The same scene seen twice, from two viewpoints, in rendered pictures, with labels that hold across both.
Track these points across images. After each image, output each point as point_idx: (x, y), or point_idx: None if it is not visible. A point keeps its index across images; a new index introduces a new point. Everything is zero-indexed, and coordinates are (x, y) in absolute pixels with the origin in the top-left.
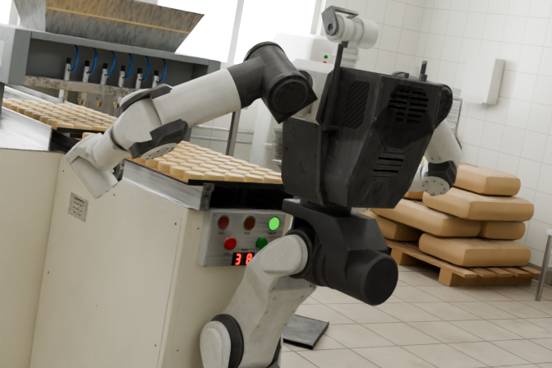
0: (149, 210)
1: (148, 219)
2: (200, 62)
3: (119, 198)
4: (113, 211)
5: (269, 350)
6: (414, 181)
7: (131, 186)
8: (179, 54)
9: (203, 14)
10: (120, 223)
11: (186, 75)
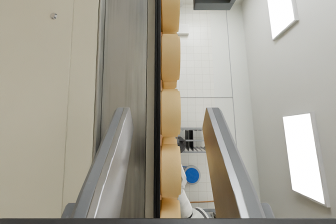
0: (43, 198)
1: (18, 197)
2: None
3: (49, 42)
4: (11, 25)
5: None
6: (182, 215)
7: (90, 84)
8: None
9: None
10: None
11: None
